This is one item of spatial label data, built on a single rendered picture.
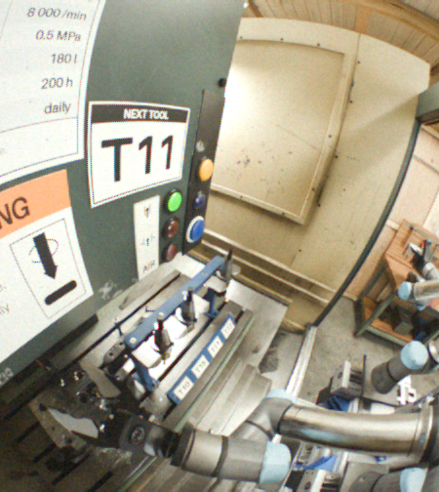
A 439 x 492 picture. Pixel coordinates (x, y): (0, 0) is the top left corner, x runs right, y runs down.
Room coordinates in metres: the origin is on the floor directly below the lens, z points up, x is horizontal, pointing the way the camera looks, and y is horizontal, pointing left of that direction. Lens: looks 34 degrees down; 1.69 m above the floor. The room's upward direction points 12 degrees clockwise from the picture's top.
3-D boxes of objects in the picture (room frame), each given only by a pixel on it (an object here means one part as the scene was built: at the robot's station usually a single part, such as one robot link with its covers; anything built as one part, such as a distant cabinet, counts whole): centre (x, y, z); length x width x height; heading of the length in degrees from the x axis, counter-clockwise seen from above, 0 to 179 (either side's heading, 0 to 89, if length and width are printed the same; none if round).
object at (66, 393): (-0.01, 0.35, 0.97); 0.29 x 0.23 x 0.05; 157
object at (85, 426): (-0.03, 0.15, 1.35); 0.09 x 0.03 x 0.06; 106
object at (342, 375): (0.22, -0.81, 0.95); 0.40 x 0.13 x 0.09; 67
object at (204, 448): (-0.01, -0.03, 1.34); 0.08 x 0.05 x 0.08; 173
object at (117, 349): (0.33, 0.28, 0.93); 0.26 x 0.05 x 0.06; 162
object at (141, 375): (0.21, 0.16, 1.05); 0.10 x 0.05 x 0.30; 67
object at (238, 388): (0.06, -0.10, 0.70); 0.90 x 0.30 x 0.16; 157
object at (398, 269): (1.06, -2.91, 0.71); 2.21 x 0.95 x 1.43; 67
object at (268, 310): (0.63, 0.08, 0.75); 0.89 x 0.70 x 0.26; 67
